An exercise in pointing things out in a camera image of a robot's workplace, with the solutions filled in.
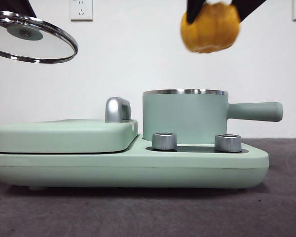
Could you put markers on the yellow pumpkin with green stem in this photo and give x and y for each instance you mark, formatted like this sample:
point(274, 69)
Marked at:
point(209, 29)

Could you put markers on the mint green breakfast machine base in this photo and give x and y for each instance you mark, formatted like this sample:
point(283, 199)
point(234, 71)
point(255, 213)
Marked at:
point(138, 168)

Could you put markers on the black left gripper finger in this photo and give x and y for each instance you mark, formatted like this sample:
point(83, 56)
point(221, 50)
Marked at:
point(30, 7)

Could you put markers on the silver control knob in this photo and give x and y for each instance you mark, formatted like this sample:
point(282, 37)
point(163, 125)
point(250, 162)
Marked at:
point(164, 142)
point(227, 143)

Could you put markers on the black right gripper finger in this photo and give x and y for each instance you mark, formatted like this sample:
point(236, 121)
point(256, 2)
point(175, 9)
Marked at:
point(249, 8)
point(195, 10)

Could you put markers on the glass lid with green knob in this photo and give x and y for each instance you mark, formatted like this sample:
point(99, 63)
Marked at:
point(24, 33)

